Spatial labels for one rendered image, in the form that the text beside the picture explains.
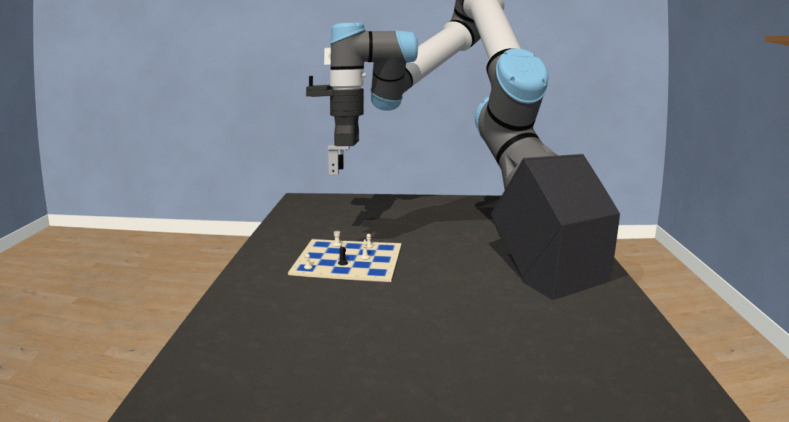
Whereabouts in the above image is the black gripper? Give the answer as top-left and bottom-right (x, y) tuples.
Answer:
(306, 69), (366, 175)

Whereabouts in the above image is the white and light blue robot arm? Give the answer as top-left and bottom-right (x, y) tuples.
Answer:
(330, 0), (558, 189)

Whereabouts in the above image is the blue and cream chessboard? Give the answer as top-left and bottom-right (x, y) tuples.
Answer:
(288, 239), (401, 282)

